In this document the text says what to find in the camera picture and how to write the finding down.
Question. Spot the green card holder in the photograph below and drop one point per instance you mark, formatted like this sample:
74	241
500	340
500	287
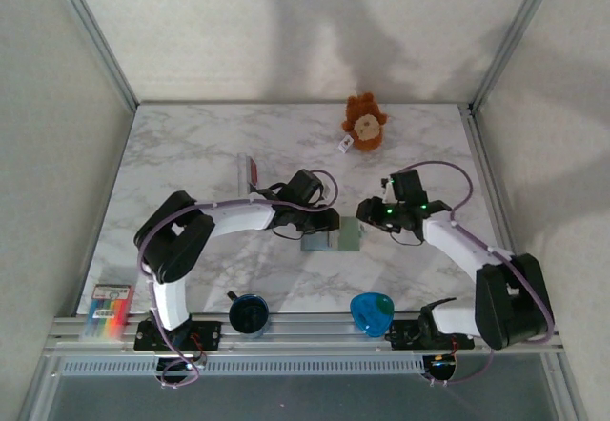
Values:
350	237

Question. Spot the red credit card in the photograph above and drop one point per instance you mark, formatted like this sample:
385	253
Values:
254	171

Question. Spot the red card case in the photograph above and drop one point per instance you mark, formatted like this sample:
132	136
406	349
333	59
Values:
243	173

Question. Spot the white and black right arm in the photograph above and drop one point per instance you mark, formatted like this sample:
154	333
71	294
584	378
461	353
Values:
453	245

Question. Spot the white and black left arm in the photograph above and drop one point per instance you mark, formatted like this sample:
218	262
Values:
238	218

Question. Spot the white plush toy tag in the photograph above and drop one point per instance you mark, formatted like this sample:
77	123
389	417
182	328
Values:
345	144

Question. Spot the brown plush toy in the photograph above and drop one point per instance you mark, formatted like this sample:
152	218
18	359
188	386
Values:
364	123

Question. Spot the blue and green plastic bowl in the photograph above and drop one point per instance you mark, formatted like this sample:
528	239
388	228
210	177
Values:
372	314

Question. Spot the dark blue cup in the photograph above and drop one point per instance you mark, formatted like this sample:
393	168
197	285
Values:
249	316

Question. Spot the circuit board with green light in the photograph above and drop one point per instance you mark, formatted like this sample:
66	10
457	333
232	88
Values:
188	367
441	365

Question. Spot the coloured marker pen pack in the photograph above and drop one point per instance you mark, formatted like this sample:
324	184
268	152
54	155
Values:
108	309

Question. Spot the aluminium side rail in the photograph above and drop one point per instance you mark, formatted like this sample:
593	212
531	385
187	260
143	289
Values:
478	149

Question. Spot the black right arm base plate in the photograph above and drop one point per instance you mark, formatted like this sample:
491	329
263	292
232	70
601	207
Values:
402	337

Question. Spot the aluminium front rail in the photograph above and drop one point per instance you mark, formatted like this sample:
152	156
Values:
310	345

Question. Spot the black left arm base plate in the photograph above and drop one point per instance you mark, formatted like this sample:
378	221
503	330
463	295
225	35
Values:
209	335

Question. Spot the aluminium frame post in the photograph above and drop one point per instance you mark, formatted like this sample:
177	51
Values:
91	30
514	30

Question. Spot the aluminium lower frame strut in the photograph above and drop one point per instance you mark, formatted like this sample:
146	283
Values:
567	392
40	392

